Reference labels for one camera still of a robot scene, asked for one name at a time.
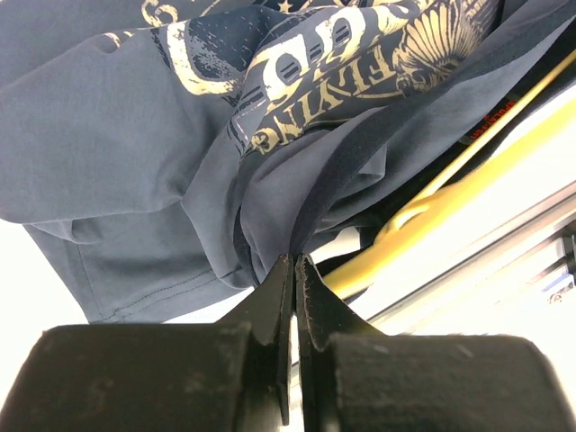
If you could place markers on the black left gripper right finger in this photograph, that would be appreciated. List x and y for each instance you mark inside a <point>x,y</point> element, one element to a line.
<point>356,378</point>

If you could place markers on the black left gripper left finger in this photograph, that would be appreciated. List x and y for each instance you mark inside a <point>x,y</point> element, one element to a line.
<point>231,375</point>

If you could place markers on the yellow hanger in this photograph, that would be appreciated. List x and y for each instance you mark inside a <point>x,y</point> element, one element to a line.
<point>442,219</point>

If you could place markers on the blue printed tank top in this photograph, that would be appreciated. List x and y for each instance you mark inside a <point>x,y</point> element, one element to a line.
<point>163,154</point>

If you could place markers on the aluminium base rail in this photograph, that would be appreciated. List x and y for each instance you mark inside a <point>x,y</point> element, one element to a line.
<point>531,256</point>

